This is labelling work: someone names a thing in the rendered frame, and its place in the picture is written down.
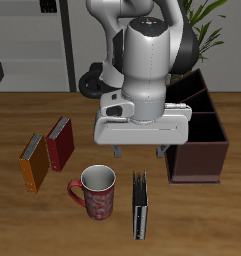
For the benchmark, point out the dark brown desk caddy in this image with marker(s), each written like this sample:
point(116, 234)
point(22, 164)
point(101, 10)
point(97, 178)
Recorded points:
point(198, 143)

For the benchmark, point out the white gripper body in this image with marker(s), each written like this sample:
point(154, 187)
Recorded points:
point(142, 131)

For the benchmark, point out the green pot plant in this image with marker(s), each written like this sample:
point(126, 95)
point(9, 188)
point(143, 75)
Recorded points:
point(205, 31)

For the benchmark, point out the orange book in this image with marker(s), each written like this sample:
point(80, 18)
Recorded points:
point(34, 163)

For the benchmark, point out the red book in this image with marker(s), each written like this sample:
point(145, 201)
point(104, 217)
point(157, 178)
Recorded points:
point(61, 144)

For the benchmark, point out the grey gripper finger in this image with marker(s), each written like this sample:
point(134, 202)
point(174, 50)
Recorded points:
point(117, 150)
point(162, 150)

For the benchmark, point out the grey shelf unit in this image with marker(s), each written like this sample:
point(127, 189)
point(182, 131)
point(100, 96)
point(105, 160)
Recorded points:
point(30, 43)

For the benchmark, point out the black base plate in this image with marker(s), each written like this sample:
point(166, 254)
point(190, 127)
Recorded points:
point(90, 81)

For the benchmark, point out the red patterned mug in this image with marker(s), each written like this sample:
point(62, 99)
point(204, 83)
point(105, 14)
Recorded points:
point(98, 193)

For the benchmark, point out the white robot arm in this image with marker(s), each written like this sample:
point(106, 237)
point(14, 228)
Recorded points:
point(144, 60)

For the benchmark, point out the black striped book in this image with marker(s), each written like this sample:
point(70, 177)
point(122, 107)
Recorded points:
point(139, 206)

